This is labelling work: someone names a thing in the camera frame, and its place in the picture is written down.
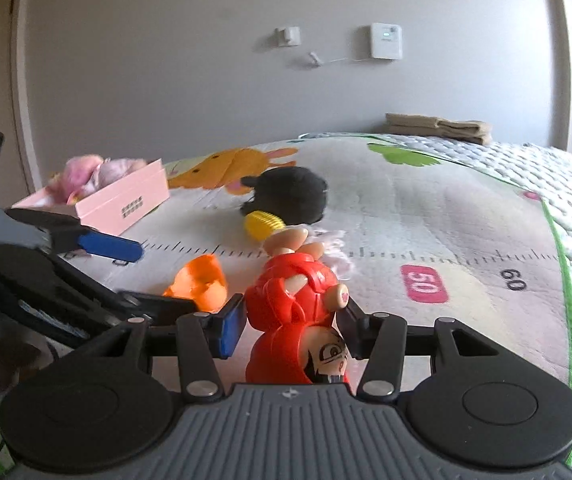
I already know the folded tan towel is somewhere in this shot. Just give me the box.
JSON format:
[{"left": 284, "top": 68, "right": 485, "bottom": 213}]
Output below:
[{"left": 385, "top": 112, "right": 493, "bottom": 147}]

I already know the orange plastic toy cup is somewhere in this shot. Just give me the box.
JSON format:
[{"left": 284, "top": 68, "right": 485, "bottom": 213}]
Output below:
[{"left": 163, "top": 254, "right": 229, "bottom": 313}]

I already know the white wall thermostat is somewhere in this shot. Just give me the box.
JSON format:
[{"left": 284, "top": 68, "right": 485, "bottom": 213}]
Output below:
[{"left": 370, "top": 22, "right": 403, "bottom": 60}]

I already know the printed animal play mat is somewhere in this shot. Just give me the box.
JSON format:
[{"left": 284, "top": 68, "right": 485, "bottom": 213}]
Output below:
[{"left": 0, "top": 132, "right": 572, "bottom": 478}]

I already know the small yellow toy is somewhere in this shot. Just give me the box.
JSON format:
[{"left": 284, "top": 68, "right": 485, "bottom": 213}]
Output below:
[{"left": 244, "top": 211, "right": 287, "bottom": 240}]

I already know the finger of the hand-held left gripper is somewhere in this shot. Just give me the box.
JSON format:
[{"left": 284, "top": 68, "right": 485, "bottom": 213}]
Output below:
[
  {"left": 56, "top": 255, "right": 199, "bottom": 329},
  {"left": 4, "top": 207, "right": 145, "bottom": 263}
]

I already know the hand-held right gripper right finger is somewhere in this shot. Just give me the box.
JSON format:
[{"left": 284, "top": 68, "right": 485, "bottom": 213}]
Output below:
[{"left": 336, "top": 305, "right": 499, "bottom": 403}]

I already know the pink cardboard box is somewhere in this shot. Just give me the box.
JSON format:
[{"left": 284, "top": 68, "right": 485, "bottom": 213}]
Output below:
[{"left": 10, "top": 158, "right": 171, "bottom": 237}]

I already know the pink plush doll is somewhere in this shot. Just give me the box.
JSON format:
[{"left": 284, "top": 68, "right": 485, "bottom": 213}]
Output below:
[{"left": 48, "top": 155, "right": 149, "bottom": 206}]

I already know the black plush toy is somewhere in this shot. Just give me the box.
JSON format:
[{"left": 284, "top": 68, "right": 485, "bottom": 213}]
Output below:
[{"left": 240, "top": 166, "right": 329, "bottom": 226}]

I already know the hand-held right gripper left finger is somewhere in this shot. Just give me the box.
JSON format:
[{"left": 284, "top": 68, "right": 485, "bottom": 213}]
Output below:
[{"left": 83, "top": 292, "right": 247, "bottom": 403}]

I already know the red toy figure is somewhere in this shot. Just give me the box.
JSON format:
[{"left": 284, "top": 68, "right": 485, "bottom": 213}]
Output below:
[{"left": 243, "top": 225, "right": 353, "bottom": 386}]

